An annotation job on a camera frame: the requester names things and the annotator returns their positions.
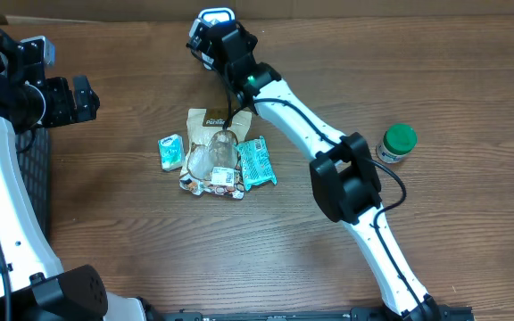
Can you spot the green lid jar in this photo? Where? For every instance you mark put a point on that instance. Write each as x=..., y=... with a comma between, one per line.
x=396, y=143

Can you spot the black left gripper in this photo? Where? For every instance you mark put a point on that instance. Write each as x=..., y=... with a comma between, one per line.
x=68, y=111

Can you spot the grey plastic mesh basket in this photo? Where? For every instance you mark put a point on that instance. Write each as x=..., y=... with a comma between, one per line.
x=34, y=159

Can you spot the orange packet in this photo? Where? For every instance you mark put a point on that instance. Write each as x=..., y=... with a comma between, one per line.
x=195, y=34

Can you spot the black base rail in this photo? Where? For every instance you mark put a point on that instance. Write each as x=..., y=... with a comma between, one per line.
x=354, y=314

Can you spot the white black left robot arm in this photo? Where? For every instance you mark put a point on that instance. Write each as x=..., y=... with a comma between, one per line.
x=33, y=283

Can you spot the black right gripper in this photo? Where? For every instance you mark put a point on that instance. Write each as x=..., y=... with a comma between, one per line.
x=250, y=41

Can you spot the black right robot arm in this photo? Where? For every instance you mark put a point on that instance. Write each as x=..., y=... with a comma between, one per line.
x=344, y=178

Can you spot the cardboard backdrop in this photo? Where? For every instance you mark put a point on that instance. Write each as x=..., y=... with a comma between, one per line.
x=186, y=10

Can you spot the teal snack packet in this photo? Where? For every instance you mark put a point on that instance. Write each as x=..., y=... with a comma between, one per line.
x=256, y=167

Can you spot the small teal tissue pack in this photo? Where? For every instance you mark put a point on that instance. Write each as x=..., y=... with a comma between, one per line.
x=171, y=152

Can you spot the brown beige snack pouch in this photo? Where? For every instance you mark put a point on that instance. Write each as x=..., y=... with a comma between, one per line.
x=212, y=163

